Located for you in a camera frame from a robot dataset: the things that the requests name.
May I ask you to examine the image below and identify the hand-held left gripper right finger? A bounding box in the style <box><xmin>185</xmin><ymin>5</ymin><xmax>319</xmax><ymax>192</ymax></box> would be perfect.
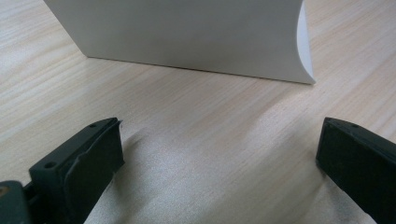
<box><xmin>316</xmin><ymin>117</ymin><xmax>396</xmax><ymax>224</ymax></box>

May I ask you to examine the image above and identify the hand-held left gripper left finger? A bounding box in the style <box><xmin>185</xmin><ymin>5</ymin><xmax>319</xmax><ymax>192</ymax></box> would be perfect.
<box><xmin>29</xmin><ymin>117</ymin><xmax>125</xmax><ymax>224</ymax></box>

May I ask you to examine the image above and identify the white expandable metal book rack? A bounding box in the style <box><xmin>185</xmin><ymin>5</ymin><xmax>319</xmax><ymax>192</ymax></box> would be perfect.
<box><xmin>43</xmin><ymin>0</ymin><xmax>316</xmax><ymax>85</ymax></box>

